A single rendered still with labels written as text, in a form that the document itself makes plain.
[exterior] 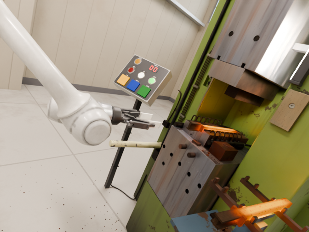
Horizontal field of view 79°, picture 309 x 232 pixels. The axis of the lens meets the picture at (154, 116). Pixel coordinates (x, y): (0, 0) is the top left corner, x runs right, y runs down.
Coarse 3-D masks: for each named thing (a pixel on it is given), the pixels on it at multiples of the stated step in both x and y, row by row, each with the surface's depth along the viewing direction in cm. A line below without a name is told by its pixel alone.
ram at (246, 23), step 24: (240, 0) 96; (264, 0) 86; (288, 0) 78; (240, 24) 95; (264, 24) 85; (288, 24) 82; (216, 48) 105; (240, 48) 93; (264, 48) 84; (288, 48) 91; (264, 72) 90; (288, 72) 101
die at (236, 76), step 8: (216, 64) 104; (224, 64) 99; (232, 64) 96; (216, 72) 103; (224, 72) 99; (232, 72) 95; (240, 72) 92; (248, 72) 92; (224, 80) 98; (232, 80) 95; (240, 80) 92; (248, 80) 95; (256, 80) 99; (264, 80) 103; (240, 88) 95; (248, 88) 99; (256, 88) 102; (264, 88) 106; (272, 88) 111; (264, 96) 110; (272, 96) 115
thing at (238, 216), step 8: (280, 200) 72; (288, 200) 75; (232, 208) 57; (240, 208) 58; (248, 208) 60; (256, 208) 61; (264, 208) 63; (272, 208) 65; (280, 208) 69; (216, 216) 51; (224, 216) 51; (232, 216) 52; (240, 216) 54; (248, 216) 56; (216, 224) 50; (224, 224) 52; (232, 224) 53; (240, 224) 54
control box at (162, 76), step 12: (132, 60) 143; (144, 60) 140; (120, 72) 142; (132, 72) 138; (144, 72) 136; (156, 72) 133; (168, 72) 130; (120, 84) 138; (144, 84) 132; (156, 84) 129; (132, 96) 140; (156, 96) 133
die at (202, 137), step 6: (186, 120) 116; (186, 126) 116; (216, 126) 125; (222, 126) 132; (186, 132) 115; (192, 132) 111; (198, 132) 108; (204, 132) 104; (198, 138) 107; (204, 138) 104; (210, 138) 103; (216, 138) 106; (222, 138) 109; (234, 138) 116; (246, 138) 126; (204, 144) 103
